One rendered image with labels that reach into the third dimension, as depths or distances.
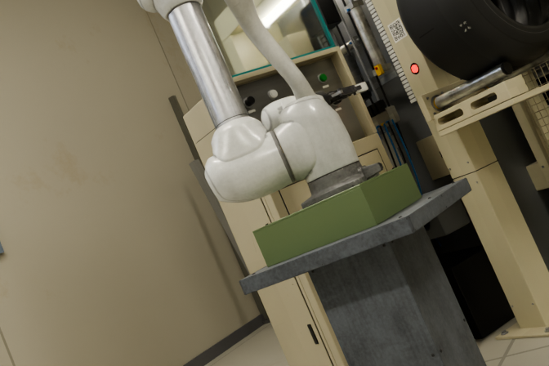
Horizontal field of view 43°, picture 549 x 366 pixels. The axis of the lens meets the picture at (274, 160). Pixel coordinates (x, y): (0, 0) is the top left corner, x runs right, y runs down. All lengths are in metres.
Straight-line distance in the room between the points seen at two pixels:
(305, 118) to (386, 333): 0.59
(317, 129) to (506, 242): 1.09
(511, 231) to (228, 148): 1.25
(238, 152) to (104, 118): 3.43
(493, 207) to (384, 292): 0.98
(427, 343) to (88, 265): 3.14
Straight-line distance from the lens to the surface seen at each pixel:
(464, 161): 2.68
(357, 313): 1.84
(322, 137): 1.83
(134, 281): 4.84
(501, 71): 2.36
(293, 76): 2.14
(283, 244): 1.80
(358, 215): 1.69
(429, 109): 2.57
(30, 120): 4.78
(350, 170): 1.84
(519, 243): 2.73
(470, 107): 2.45
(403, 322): 1.80
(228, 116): 1.90
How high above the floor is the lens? 0.77
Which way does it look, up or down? 4 degrees up
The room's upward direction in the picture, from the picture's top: 24 degrees counter-clockwise
